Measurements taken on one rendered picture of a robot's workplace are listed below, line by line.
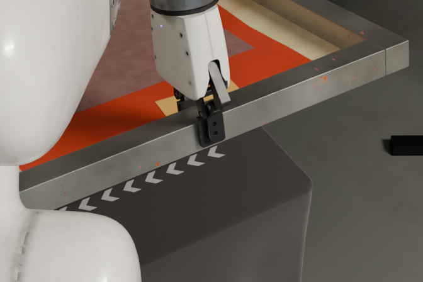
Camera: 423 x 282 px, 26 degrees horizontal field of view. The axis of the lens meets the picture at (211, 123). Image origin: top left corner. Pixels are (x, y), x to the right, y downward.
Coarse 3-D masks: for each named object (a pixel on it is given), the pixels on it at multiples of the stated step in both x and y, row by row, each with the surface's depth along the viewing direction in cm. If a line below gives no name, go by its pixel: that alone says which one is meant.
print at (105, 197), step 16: (224, 144) 142; (176, 160) 140; (192, 160) 140; (208, 160) 140; (144, 176) 137; (160, 176) 137; (112, 192) 134; (128, 192) 134; (64, 208) 132; (80, 208) 132; (96, 208) 132
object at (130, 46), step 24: (120, 0) 147; (144, 0) 145; (120, 24) 138; (144, 24) 137; (240, 24) 134; (120, 48) 131; (144, 48) 130; (240, 48) 127; (264, 48) 126; (288, 48) 125; (144, 72) 124; (240, 72) 121; (264, 72) 120; (168, 96) 117
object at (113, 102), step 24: (96, 72) 125; (120, 72) 125; (96, 96) 119; (120, 96) 119; (144, 96) 118; (72, 120) 115; (96, 120) 114; (120, 120) 113; (144, 120) 113; (72, 144) 110; (24, 168) 106
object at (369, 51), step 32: (256, 0) 139; (288, 0) 131; (320, 0) 129; (320, 32) 126; (352, 32) 119; (384, 32) 118; (320, 64) 112; (352, 64) 112; (384, 64) 115; (256, 96) 107; (288, 96) 109; (320, 96) 112; (160, 128) 104; (192, 128) 104; (64, 160) 100; (96, 160) 99; (128, 160) 101; (160, 160) 103; (32, 192) 96; (64, 192) 98; (96, 192) 101
